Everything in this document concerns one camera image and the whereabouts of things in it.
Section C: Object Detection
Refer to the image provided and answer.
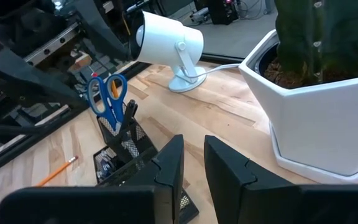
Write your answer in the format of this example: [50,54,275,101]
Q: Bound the white hexagonal plant pot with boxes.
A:
[237,29,358,185]

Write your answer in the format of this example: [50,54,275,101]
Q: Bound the white lamp cable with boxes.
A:
[183,63,241,79]

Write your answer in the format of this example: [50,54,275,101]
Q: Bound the orange pencil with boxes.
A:
[35,155,80,188]
[110,80,120,100]

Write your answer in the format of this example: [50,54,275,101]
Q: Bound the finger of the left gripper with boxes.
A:
[75,0,129,62]
[0,51,88,110]

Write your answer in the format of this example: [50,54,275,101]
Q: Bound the blue-handled scissors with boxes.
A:
[86,73,129,133]

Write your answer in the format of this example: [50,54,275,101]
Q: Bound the black ballpoint pen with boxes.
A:
[116,98,139,141]

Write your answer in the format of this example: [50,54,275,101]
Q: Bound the green cactus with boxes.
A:
[273,0,358,86]

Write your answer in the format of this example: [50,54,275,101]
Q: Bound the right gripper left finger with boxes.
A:
[126,134,185,224]

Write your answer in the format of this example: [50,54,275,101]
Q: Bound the black mesh desk organizer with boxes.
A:
[92,104,200,224]

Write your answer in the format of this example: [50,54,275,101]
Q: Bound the black binder clip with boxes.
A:
[95,149,115,166]

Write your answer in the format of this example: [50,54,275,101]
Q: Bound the white spot lamp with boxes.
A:
[129,11,209,93]

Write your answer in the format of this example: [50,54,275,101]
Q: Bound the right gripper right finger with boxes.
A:
[204,135,301,224]

